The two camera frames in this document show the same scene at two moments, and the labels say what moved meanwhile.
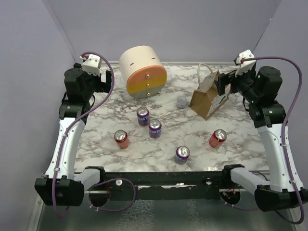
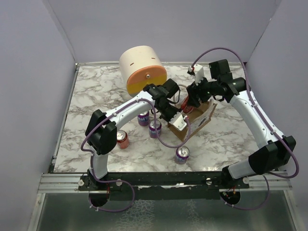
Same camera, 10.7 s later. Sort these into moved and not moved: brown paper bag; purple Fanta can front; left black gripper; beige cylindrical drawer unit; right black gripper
Moved: left black gripper; right black gripper; brown paper bag
Not moved: beige cylindrical drawer unit; purple Fanta can front
